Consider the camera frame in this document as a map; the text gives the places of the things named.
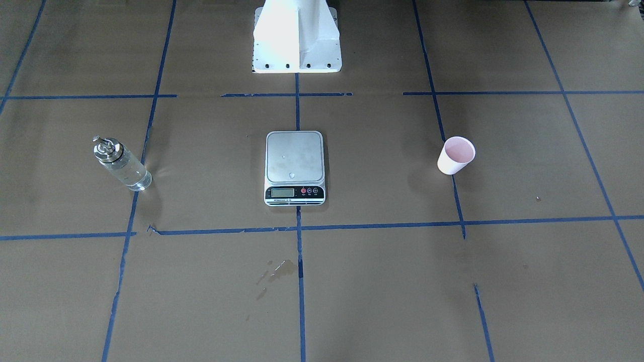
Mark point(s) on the pink paper cup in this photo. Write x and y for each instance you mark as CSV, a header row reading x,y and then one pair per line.
x,y
456,153

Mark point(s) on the clear glass sauce bottle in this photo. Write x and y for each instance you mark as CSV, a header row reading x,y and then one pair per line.
x,y
121,163

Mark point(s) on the silver digital kitchen scale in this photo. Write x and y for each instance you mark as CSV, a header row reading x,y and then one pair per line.
x,y
294,169

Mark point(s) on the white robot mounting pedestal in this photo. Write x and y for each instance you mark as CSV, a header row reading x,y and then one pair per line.
x,y
296,37

